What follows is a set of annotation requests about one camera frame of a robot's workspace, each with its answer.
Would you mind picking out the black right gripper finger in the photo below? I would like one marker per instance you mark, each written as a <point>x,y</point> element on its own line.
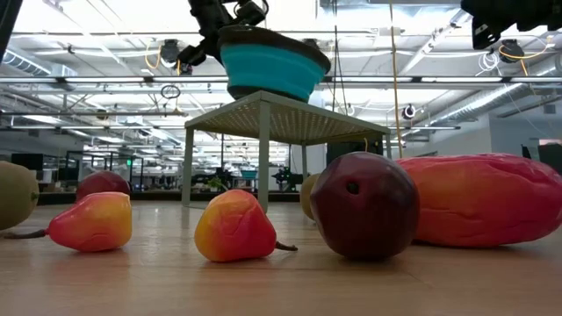
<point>492,13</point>

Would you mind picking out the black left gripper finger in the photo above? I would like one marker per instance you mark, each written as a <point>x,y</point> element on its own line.
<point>192,55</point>
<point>215,39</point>

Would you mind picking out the blue collapsible colander grey rim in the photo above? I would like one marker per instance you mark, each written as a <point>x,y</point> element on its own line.
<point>272,70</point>

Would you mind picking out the dark red pomegranate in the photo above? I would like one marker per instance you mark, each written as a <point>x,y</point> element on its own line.
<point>103,184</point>
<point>364,210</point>

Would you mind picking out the brown-green kiwi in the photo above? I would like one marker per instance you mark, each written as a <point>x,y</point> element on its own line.
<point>17,195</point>
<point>307,195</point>

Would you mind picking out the background black robot arm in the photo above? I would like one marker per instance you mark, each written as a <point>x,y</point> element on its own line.
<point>285,177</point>

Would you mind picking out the green perforated metal shelf riser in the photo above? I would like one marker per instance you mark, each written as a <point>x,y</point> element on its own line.
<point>285,118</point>

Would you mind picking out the background teal bowl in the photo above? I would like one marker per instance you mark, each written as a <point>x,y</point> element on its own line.
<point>248,174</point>

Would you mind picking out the black upright panel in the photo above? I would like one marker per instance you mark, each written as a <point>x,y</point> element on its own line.
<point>527,151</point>

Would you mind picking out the black monitor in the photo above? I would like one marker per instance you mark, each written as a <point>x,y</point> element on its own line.
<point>551,158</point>

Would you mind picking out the black perforated controller box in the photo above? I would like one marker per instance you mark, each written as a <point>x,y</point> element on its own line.
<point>342,148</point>

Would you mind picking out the small orange-yellow pear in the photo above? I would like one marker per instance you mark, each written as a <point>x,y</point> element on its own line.
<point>92,221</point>
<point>235,226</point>

